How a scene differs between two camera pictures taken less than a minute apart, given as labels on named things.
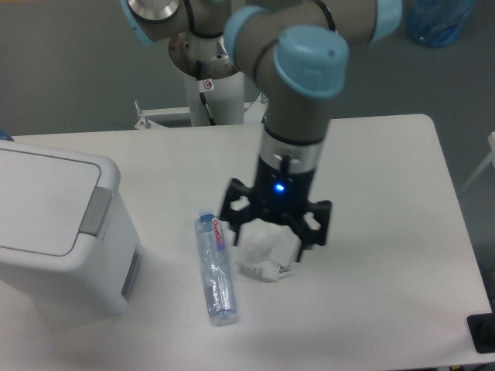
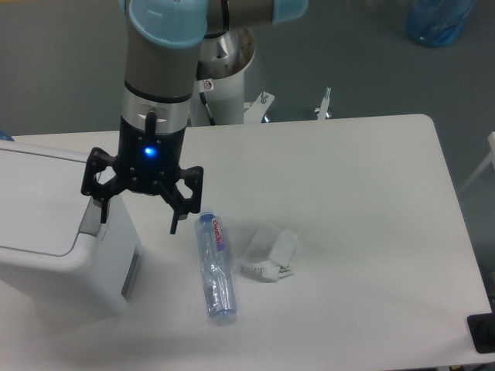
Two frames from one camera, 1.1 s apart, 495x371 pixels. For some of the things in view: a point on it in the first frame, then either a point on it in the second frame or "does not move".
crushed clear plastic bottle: (216, 269) does not move
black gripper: (281, 192) -> (148, 161)
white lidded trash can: (67, 247) does not move
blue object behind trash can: (5, 135) does not move
